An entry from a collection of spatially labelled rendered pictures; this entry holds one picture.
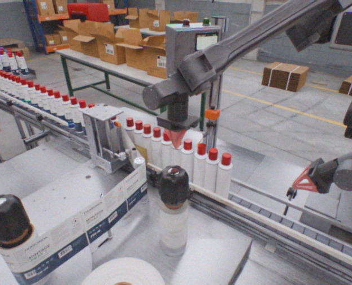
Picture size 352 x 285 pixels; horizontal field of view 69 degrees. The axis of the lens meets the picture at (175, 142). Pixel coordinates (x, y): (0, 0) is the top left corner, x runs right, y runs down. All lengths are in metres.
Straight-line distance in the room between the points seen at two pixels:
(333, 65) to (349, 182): 5.67
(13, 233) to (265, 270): 0.72
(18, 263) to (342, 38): 1.27
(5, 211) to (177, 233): 0.43
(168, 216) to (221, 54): 0.44
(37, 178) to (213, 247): 0.86
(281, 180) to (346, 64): 5.16
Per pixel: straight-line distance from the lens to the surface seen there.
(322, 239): 1.02
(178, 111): 0.66
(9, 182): 1.38
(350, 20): 1.21
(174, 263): 0.85
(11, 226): 0.70
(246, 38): 0.62
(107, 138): 1.11
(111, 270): 0.68
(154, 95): 0.59
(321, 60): 6.37
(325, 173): 0.80
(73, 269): 0.87
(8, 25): 8.35
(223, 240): 0.91
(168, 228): 0.76
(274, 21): 0.65
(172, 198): 0.68
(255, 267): 0.93
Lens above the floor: 1.59
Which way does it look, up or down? 32 degrees down
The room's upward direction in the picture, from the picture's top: straight up
